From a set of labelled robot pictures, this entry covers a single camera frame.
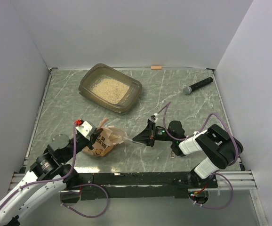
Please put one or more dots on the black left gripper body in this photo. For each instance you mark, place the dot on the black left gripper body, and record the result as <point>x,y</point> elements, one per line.
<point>82,143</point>

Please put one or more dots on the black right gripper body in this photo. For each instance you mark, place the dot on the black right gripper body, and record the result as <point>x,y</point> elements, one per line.
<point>162,134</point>

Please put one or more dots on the clear plastic litter scoop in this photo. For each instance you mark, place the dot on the clear plastic litter scoop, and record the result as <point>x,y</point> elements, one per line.
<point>128,140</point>

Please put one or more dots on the pink cat litter bag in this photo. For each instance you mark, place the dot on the pink cat litter bag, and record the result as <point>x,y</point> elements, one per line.
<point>107,140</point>

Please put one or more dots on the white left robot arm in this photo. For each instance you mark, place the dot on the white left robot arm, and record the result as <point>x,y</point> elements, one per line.
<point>49,174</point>

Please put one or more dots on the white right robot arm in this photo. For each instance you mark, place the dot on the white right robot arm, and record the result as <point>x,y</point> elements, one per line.
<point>220,149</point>

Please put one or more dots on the brown plastic litter box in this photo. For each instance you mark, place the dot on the brown plastic litter box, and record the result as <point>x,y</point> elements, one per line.
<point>101,71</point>

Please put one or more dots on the beige cat litter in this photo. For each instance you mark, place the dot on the beige cat litter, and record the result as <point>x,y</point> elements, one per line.
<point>110,90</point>

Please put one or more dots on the small wooden comb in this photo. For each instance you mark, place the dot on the small wooden comb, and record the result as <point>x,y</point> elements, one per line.
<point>172,155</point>

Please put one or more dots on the black handheld microphone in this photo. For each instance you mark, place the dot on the black handheld microphone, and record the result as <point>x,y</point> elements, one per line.
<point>189,89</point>

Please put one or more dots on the orange tape piece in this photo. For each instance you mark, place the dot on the orange tape piece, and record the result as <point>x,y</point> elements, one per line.
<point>156,67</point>

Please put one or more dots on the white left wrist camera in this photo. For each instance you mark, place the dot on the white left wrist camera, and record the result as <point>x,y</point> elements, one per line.
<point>85,128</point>

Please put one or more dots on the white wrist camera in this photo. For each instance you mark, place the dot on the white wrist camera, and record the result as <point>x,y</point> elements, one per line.
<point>85,128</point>
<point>153,118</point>

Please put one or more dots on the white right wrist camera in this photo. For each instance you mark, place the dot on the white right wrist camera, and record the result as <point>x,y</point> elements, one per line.
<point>153,118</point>

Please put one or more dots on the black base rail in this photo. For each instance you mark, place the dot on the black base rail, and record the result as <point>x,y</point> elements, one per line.
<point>139,185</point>

